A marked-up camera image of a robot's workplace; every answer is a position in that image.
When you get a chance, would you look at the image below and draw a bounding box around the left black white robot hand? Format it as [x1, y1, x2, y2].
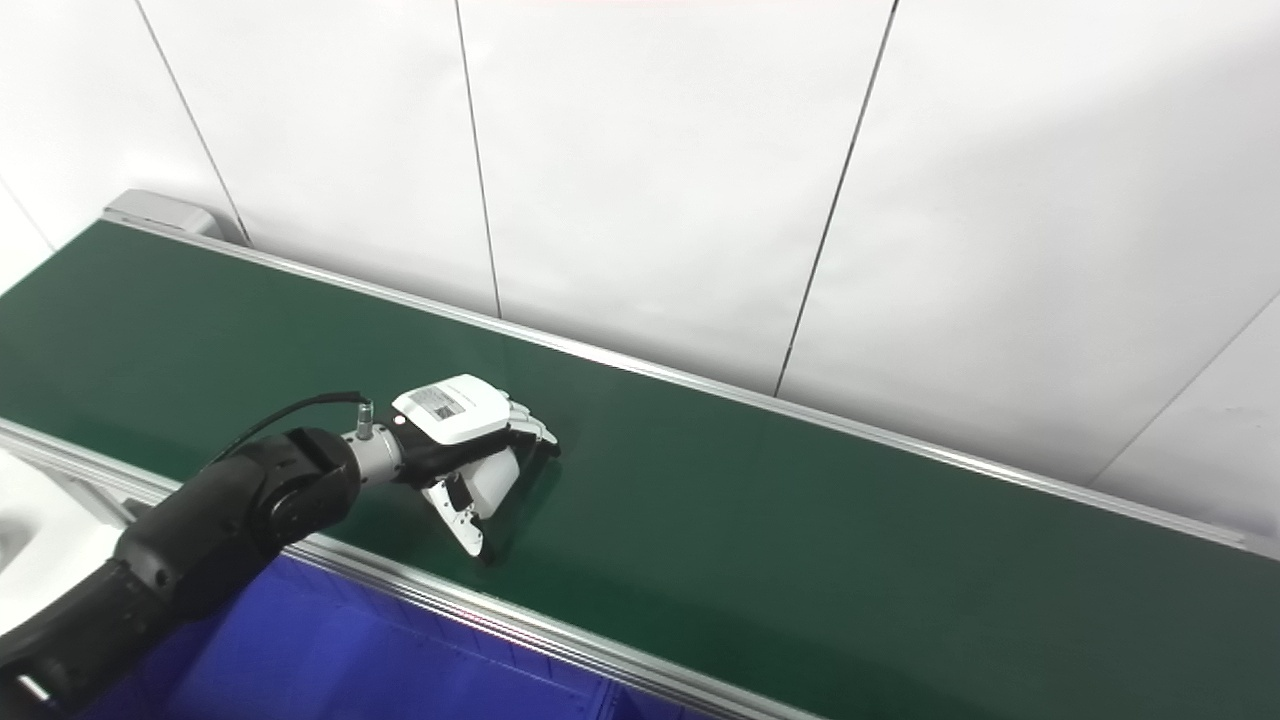
[391, 374, 561, 561]

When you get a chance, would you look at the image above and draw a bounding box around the green conveyor belt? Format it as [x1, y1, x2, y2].
[0, 220, 1280, 720]
[0, 205, 1280, 720]

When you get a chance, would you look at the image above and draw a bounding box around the large blue plastic bin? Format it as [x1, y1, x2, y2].
[80, 553, 723, 720]

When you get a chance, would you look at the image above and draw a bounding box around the grey conveyor end cap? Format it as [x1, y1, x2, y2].
[102, 188, 247, 247]

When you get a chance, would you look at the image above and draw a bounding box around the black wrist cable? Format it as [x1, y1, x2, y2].
[204, 390, 375, 473]

